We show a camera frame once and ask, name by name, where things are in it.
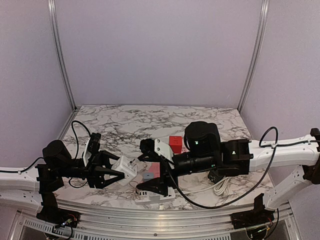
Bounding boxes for aluminium frame post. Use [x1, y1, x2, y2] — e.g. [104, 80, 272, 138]
[48, 0, 77, 112]
[237, 0, 270, 113]

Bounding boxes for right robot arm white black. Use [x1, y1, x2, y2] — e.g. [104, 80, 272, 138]
[137, 121, 320, 224]

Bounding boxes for long white colourful power strip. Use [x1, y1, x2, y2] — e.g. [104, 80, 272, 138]
[181, 146, 189, 153]

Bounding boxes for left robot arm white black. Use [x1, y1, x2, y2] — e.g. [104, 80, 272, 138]
[0, 140, 125, 223]

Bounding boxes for right aluminium frame post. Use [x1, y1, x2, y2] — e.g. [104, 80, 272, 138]
[237, 0, 270, 113]

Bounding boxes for pink triangular power socket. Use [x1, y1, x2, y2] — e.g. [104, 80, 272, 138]
[147, 162, 160, 178]

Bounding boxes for white cube socket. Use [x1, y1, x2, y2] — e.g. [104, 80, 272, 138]
[111, 155, 138, 186]

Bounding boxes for red cube socket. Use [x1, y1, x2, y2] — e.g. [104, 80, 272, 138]
[169, 135, 183, 154]

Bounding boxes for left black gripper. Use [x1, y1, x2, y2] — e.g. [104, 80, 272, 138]
[57, 150, 128, 190]

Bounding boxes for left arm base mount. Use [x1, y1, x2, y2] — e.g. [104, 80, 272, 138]
[36, 208, 81, 240]

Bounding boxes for aluminium front rail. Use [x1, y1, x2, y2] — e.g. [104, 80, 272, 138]
[8, 200, 302, 240]

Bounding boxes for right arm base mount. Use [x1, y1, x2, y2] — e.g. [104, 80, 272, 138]
[230, 210, 275, 240]

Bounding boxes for white power strip with USB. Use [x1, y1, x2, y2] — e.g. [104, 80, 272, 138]
[134, 187, 176, 205]

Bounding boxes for light blue charger plug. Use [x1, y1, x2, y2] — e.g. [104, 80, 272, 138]
[142, 172, 154, 182]

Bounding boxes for dark green charger plug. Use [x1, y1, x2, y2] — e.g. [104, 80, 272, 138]
[207, 169, 224, 184]

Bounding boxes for left aluminium frame post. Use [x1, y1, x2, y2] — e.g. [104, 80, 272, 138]
[48, 0, 77, 112]

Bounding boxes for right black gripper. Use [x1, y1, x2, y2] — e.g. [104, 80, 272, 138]
[136, 151, 218, 197]

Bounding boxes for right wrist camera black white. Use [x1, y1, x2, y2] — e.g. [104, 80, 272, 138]
[139, 138, 174, 166]

